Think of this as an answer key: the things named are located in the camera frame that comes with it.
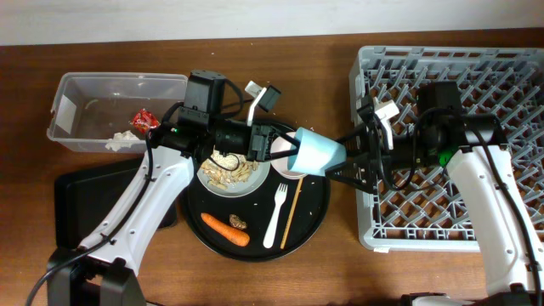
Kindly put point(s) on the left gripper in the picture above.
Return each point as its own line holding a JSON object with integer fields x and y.
{"x": 259, "y": 147}

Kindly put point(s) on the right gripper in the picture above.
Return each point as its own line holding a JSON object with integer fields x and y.
{"x": 371, "y": 154}

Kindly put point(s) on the pink bowl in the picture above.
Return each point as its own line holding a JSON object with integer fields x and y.
{"x": 281, "y": 165}

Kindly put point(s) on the blue plastic cup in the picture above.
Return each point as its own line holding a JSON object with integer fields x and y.
{"x": 316, "y": 153}

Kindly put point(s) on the grey plate with food scraps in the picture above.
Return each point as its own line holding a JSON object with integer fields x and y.
{"x": 232, "y": 175}

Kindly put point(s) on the round black tray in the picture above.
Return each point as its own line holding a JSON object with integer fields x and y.
{"x": 256, "y": 210}

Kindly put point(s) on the red snack wrapper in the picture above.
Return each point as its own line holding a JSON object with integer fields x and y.
{"x": 144, "y": 120}

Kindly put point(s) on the white tissue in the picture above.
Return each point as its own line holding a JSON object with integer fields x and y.
{"x": 121, "y": 140}

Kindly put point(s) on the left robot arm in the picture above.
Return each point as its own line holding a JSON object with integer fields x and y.
{"x": 106, "y": 263}

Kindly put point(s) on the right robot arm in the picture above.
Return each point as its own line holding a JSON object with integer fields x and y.
{"x": 474, "y": 152}

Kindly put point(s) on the grey dishwasher rack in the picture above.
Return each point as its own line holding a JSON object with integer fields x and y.
{"x": 505, "y": 82}

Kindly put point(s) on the white plastic fork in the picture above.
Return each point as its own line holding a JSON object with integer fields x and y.
{"x": 280, "y": 197}

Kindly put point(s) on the wooden chopstick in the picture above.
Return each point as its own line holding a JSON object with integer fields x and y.
{"x": 291, "y": 213}

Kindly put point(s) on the brown food scrap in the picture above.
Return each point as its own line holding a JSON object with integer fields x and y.
{"x": 236, "y": 223}

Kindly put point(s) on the orange carrot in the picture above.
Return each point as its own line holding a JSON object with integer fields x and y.
{"x": 235, "y": 236}

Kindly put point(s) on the clear plastic bin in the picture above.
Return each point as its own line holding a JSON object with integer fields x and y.
{"x": 90, "y": 107}

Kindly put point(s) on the black rectangular tray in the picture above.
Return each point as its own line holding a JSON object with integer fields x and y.
{"x": 82, "y": 199}

